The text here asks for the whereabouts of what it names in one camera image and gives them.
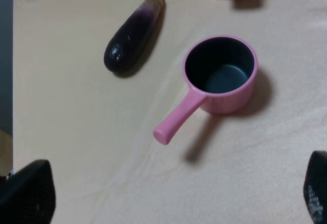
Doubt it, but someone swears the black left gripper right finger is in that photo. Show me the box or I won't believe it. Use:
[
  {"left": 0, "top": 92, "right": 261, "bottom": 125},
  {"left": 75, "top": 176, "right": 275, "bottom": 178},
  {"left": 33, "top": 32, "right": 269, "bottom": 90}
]
[{"left": 303, "top": 151, "right": 327, "bottom": 223}]

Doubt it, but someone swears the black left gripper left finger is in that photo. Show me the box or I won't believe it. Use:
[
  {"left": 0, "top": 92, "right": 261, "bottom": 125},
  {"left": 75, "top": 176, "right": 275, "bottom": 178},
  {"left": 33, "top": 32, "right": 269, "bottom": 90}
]
[{"left": 1, "top": 159, "right": 56, "bottom": 223}]

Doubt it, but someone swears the purple eggplant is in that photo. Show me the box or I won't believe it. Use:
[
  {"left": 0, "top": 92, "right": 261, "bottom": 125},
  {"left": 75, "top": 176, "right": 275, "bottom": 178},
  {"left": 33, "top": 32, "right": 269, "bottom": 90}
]
[{"left": 104, "top": 0, "right": 164, "bottom": 73}]

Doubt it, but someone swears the pink saucepan with handle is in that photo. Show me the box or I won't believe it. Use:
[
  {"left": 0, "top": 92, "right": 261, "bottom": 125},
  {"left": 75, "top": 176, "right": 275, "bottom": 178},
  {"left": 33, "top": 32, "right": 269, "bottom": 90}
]
[{"left": 153, "top": 35, "right": 258, "bottom": 145}]

